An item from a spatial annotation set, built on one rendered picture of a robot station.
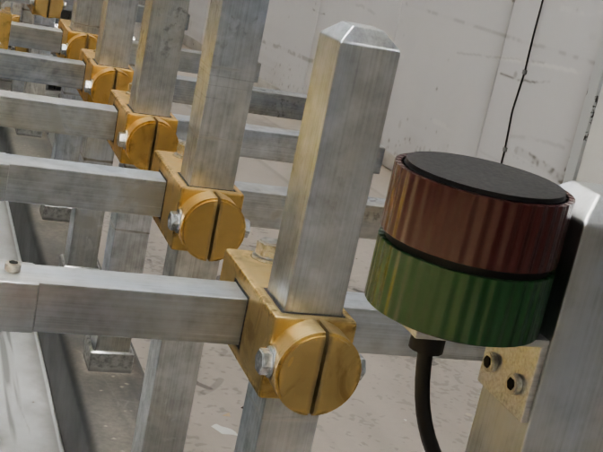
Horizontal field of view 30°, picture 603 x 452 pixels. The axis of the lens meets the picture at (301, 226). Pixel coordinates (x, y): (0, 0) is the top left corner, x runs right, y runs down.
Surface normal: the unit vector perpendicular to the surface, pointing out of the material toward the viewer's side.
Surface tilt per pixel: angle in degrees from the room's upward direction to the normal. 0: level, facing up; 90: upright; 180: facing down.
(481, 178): 0
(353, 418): 0
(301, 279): 90
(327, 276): 90
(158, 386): 90
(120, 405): 0
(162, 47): 90
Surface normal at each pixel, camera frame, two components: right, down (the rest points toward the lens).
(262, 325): -0.93, -0.10
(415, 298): -0.57, 0.11
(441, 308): -0.32, 0.19
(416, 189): -0.77, 0.02
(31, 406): 0.20, -0.94
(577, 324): 0.30, 0.31
